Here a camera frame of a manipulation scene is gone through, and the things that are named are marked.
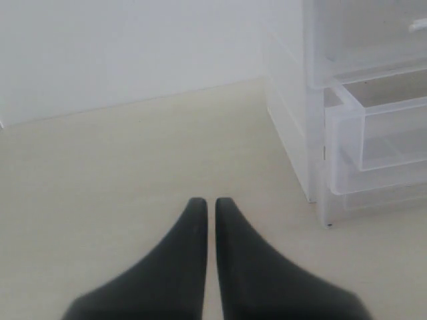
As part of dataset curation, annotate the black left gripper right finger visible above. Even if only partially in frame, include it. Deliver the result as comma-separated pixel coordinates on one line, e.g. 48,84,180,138
216,197,364,319

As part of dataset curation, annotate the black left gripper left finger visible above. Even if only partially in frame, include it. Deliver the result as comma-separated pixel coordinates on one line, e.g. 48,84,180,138
63,197,208,319

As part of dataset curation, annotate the top left small drawer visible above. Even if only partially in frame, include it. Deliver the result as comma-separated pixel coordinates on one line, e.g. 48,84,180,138
304,1,426,88

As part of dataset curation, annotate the wide clear drawer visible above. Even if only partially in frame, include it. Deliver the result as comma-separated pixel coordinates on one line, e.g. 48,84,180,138
322,149,427,214
325,66,427,174

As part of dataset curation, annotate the white translucent drawer cabinet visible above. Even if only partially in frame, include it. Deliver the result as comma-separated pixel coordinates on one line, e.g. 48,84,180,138
259,1,426,227

